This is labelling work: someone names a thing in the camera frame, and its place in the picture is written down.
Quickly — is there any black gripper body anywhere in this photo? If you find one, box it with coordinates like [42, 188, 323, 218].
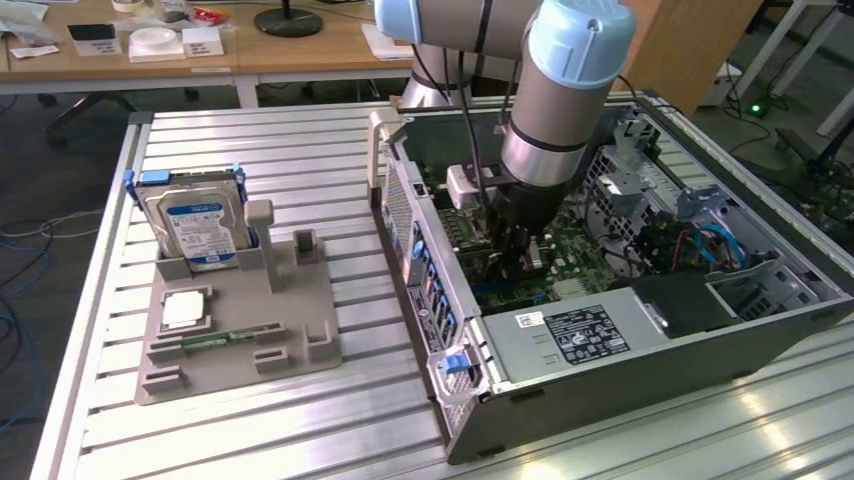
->
[484, 182, 570, 281]

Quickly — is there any graphics card with metal bracket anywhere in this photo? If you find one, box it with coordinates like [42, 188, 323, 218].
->
[466, 238, 557, 286]

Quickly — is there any green motherboard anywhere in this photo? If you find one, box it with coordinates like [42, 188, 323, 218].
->
[426, 177, 642, 309]

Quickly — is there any perforated metal disk bay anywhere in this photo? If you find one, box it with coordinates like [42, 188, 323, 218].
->
[578, 144, 742, 274]

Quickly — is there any grey power supply unit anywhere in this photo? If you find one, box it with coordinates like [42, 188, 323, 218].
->
[481, 287, 669, 386]

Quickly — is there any stack of white papers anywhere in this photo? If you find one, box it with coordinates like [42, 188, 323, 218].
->
[359, 22, 417, 61]

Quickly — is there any wooden cabinet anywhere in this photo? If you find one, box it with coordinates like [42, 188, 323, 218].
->
[604, 0, 766, 116]

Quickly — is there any open dark grey PC case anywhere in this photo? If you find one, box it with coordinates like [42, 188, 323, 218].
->
[366, 89, 854, 466]

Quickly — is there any black floor stand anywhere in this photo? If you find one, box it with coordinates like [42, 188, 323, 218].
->
[773, 127, 854, 176]

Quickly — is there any wooden office desk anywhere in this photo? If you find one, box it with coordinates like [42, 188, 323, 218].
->
[0, 0, 242, 109]
[237, 0, 536, 109]

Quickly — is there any hard disk in blue caddy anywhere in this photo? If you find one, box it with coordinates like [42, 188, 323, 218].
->
[123, 167, 250, 274]

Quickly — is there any black round lamp base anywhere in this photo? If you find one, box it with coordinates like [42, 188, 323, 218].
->
[253, 0, 326, 39]

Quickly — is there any green RAM stick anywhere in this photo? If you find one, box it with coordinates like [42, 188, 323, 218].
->
[178, 330, 259, 350]

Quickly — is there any grey plastic parts rack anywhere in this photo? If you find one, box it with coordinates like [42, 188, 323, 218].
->
[133, 198, 343, 407]

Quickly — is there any silver CPU chip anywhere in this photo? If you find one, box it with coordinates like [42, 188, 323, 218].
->
[162, 293, 210, 331]

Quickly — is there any plain white box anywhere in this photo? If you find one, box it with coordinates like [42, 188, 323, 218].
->
[181, 26, 226, 59]

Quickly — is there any white box with black top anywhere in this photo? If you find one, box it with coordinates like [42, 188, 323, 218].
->
[66, 23, 123, 57]

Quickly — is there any clear plastic bag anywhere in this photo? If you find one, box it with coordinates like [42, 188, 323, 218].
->
[0, 0, 63, 44]

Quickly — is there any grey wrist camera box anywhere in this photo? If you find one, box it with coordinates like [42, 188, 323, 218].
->
[445, 164, 501, 209]

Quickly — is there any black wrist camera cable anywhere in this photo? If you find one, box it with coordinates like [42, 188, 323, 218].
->
[455, 47, 489, 196]

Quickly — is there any blue wire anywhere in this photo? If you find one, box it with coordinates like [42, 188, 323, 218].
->
[693, 224, 748, 271]

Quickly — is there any white table frame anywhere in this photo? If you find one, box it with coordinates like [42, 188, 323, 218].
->
[732, 0, 854, 137]

